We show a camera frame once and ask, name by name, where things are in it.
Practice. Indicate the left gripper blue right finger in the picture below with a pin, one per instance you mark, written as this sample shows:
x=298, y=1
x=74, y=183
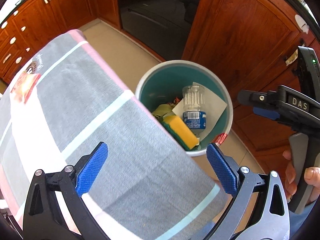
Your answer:
x=223, y=167

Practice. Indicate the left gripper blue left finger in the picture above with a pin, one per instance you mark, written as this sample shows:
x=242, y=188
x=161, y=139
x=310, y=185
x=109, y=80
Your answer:
x=88, y=168

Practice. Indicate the yellow green sponge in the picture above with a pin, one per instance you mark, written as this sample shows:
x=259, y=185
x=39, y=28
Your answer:
x=180, y=132

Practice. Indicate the clear plastic water bottle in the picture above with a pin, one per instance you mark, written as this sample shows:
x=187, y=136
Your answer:
x=194, y=113

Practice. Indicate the green pastry box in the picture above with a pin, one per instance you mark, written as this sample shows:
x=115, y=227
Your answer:
x=162, y=111

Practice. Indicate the teal trash bin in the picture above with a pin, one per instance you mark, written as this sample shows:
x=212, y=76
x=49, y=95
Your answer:
x=164, y=83

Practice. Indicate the wooden kitchen cabinets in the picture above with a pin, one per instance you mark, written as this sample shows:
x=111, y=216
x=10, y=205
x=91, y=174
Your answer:
x=34, y=23

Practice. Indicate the person's right hand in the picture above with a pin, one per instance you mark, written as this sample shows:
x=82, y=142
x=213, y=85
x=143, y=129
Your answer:
x=311, y=177

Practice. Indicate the packaged bread red wrapper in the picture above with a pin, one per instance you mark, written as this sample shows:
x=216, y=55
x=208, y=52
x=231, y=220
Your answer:
x=24, y=85

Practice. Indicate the built-in black oven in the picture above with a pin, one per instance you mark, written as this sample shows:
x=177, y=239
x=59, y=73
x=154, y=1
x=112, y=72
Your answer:
x=162, y=25

